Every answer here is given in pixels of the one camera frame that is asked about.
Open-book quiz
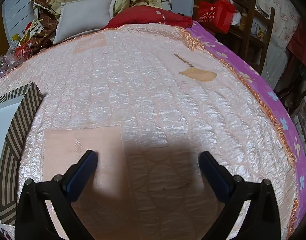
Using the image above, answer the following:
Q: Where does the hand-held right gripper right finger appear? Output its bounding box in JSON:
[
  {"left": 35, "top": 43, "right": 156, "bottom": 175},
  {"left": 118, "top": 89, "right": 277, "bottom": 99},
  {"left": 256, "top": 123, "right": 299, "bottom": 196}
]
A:
[{"left": 198, "top": 151, "right": 278, "bottom": 240}]

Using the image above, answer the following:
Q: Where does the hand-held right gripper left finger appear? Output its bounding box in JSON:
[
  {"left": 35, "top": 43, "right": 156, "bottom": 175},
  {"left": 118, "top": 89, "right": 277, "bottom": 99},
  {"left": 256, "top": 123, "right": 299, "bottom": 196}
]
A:
[{"left": 15, "top": 150, "right": 98, "bottom": 240}]

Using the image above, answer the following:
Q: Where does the striped cardboard box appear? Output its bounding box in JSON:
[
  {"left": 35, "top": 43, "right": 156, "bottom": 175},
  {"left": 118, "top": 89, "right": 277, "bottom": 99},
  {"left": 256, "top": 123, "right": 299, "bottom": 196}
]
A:
[{"left": 0, "top": 81, "right": 45, "bottom": 225}]

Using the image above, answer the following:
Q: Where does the pink quilted bedspread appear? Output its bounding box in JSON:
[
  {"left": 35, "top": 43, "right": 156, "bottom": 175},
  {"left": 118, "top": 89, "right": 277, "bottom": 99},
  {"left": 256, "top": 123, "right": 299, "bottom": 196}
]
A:
[{"left": 0, "top": 22, "right": 300, "bottom": 240}]

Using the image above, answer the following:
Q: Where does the purple floral bed sheet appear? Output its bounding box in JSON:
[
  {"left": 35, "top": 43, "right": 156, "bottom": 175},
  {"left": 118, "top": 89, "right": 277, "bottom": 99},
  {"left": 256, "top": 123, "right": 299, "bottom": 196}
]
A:
[{"left": 185, "top": 21, "right": 306, "bottom": 240}]

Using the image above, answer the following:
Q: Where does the clear plastic wrap bundle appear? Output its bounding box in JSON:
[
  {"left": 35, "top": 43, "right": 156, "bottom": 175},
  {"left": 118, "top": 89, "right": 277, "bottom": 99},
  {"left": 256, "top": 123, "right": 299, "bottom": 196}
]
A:
[{"left": 0, "top": 40, "right": 33, "bottom": 85}]

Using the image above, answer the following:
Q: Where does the wooden chair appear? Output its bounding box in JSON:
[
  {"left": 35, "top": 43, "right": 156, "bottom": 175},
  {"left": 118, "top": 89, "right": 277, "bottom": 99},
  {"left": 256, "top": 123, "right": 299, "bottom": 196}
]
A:
[{"left": 228, "top": 0, "right": 276, "bottom": 75}]

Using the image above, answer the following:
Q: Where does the brown patterned cloth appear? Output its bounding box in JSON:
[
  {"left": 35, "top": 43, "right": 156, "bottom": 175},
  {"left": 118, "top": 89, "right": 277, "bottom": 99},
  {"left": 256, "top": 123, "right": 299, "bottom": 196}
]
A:
[{"left": 18, "top": 0, "right": 60, "bottom": 55}]

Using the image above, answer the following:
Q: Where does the dark red cloth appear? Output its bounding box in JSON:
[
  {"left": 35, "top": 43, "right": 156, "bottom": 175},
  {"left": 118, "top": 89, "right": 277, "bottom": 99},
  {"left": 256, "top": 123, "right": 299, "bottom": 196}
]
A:
[{"left": 287, "top": 21, "right": 306, "bottom": 68}]

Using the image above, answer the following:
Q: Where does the grey pillow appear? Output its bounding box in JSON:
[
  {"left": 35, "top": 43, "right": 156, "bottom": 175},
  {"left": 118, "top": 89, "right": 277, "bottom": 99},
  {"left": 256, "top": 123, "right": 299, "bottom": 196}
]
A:
[{"left": 53, "top": 0, "right": 118, "bottom": 45}]

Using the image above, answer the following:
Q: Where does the red shopping bag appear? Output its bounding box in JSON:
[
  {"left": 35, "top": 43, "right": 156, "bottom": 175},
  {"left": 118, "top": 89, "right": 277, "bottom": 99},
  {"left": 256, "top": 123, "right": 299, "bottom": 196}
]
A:
[{"left": 197, "top": 0, "right": 236, "bottom": 35}]

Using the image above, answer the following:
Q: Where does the red pillow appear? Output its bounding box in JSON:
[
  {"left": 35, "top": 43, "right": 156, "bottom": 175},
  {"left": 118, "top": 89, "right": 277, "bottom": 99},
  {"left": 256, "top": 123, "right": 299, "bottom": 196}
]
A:
[{"left": 103, "top": 7, "right": 193, "bottom": 29}]

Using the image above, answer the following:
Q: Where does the white floral cloth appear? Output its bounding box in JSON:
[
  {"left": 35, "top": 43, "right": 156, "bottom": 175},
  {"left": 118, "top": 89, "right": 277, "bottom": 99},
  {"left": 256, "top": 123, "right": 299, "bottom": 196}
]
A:
[{"left": 254, "top": 0, "right": 302, "bottom": 45}]

